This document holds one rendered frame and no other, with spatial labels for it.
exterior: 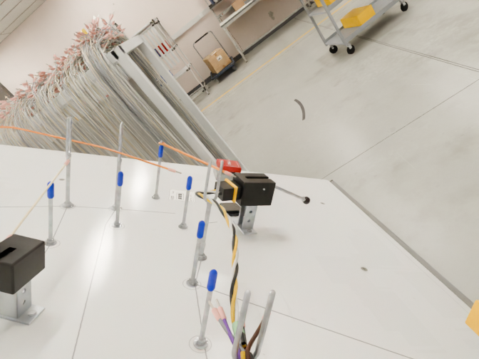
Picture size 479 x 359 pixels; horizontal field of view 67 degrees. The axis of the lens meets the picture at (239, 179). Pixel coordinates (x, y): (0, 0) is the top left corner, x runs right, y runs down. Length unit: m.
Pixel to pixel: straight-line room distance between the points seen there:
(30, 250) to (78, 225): 0.19
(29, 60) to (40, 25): 0.82
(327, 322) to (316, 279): 0.08
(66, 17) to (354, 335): 8.90
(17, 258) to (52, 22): 8.91
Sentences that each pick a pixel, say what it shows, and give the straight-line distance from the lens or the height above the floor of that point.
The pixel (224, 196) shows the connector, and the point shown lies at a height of 1.16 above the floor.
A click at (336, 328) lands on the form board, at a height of 1.03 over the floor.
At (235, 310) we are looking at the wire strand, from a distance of 0.29.
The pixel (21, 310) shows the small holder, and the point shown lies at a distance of 0.42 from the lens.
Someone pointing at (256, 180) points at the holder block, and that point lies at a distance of 0.56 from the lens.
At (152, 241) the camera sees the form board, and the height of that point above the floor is 1.19.
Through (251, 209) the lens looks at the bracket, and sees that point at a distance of 0.59.
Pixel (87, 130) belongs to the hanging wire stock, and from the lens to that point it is 1.24.
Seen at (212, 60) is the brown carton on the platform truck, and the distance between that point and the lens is 7.76.
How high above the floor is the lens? 1.38
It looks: 24 degrees down
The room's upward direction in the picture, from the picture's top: 40 degrees counter-clockwise
